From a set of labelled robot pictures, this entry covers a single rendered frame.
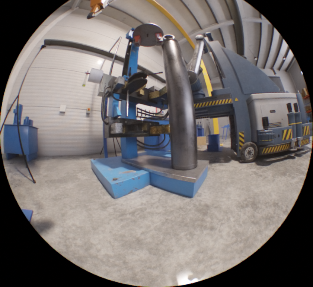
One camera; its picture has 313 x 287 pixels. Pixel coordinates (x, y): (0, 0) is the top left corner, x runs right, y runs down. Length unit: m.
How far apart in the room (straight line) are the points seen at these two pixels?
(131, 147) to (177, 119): 0.82
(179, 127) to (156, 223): 0.59
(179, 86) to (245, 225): 0.92
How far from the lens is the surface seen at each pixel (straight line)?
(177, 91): 0.73
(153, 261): 0.41
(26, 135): 2.28
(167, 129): 1.03
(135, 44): 1.82
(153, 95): 1.28
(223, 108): 1.43
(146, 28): 1.97
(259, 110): 1.46
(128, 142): 1.27
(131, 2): 6.83
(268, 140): 1.21
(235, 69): 1.70
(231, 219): 0.55
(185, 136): 0.65
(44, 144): 2.86
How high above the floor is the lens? 0.40
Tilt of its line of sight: 4 degrees up
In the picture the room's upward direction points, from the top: 3 degrees counter-clockwise
